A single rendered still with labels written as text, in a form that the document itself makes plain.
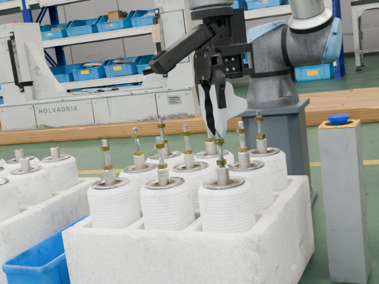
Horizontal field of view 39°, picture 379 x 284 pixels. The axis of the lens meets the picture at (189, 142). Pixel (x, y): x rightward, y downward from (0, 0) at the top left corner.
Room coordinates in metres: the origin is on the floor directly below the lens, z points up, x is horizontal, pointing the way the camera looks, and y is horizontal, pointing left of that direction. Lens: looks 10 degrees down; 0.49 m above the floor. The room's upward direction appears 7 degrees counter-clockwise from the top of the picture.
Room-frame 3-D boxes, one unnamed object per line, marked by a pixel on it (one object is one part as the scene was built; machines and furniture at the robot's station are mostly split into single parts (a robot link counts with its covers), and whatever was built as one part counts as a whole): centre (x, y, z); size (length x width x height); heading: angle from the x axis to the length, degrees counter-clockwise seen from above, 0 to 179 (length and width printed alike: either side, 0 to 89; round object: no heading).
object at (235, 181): (0.91, -0.05, 0.25); 0.08 x 0.08 x 0.01
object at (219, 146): (0.91, -0.05, 0.31); 0.01 x 0.01 x 0.08
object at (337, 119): (1.01, -0.29, 0.32); 0.04 x 0.04 x 0.02
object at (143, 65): (6.39, 0.24, 0.36); 0.50 x 0.38 x 0.21; 157
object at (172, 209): (0.96, 0.06, 0.16); 0.10 x 0.10 x 0.18
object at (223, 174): (0.91, -0.05, 0.26); 0.02 x 0.02 x 0.03
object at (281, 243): (1.06, 0.00, 0.09); 0.39 x 0.39 x 0.18; 64
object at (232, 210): (0.91, -0.05, 0.16); 0.10 x 0.10 x 0.18
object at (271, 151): (1.12, -0.15, 0.25); 0.08 x 0.08 x 0.01
